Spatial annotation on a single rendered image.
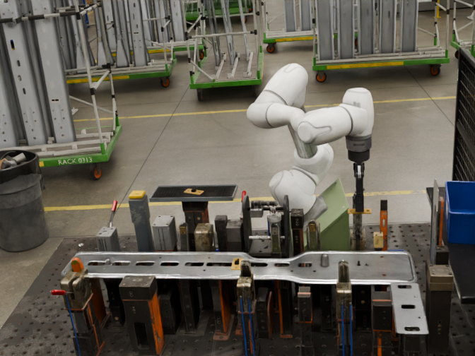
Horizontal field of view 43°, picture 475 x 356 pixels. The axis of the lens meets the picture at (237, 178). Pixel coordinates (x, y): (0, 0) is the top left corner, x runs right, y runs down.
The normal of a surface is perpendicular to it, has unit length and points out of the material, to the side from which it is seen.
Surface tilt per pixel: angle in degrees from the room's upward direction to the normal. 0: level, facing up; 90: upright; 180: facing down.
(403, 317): 0
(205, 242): 90
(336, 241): 90
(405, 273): 0
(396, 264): 0
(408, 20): 86
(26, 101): 87
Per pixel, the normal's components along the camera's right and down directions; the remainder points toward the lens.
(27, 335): -0.08, -0.92
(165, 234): -0.15, 0.39
